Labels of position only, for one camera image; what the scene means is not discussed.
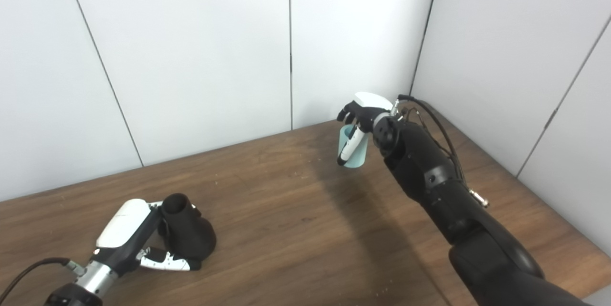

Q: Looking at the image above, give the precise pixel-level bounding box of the black flared nozzle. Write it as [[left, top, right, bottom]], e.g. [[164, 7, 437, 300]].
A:
[[158, 193, 217, 271]]

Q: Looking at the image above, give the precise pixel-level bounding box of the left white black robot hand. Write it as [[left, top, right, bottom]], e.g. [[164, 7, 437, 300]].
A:
[[93, 199, 202, 278]]

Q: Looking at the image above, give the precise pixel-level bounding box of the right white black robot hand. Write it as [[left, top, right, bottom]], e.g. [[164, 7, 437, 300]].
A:
[[336, 92, 394, 167]]

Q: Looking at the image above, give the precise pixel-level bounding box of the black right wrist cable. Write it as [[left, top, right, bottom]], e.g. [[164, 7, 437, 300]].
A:
[[392, 95, 490, 209]]

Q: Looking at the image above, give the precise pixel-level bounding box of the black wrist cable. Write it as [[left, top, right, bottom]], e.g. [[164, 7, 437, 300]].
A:
[[392, 95, 490, 209], [0, 257, 86, 303]]

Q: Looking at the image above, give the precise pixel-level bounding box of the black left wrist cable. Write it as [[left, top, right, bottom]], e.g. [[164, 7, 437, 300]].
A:
[[0, 257, 86, 303]]

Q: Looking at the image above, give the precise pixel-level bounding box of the light-blue hose piece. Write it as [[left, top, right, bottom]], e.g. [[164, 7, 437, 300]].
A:
[[338, 124, 369, 169]]

